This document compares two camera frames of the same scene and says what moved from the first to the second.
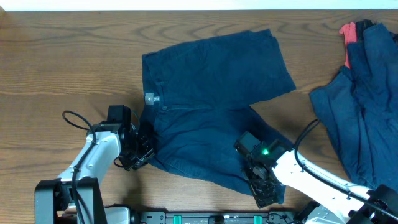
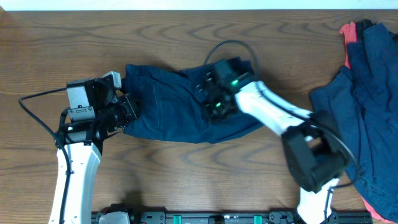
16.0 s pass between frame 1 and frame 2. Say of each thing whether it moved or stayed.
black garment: stayed
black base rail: stayed
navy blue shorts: moved
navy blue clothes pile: stayed
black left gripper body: moved
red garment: stayed
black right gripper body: moved
